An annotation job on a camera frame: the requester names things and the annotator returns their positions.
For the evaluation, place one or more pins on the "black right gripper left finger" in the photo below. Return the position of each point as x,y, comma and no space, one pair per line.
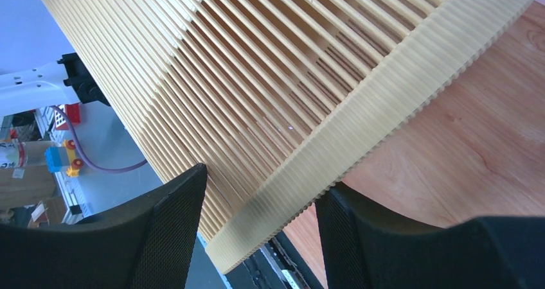
146,242

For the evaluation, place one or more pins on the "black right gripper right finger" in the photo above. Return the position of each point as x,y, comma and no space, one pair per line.
367,245

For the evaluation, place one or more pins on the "yellow ribbed bin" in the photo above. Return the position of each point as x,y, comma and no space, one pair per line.
279,98

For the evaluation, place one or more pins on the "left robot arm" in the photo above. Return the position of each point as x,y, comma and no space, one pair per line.
63,82

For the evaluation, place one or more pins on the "colourful toy train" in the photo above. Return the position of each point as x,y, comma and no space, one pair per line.
64,158

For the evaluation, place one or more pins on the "red toy house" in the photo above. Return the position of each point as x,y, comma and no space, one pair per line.
73,115

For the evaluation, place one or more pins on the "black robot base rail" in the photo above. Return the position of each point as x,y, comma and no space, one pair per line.
275,265

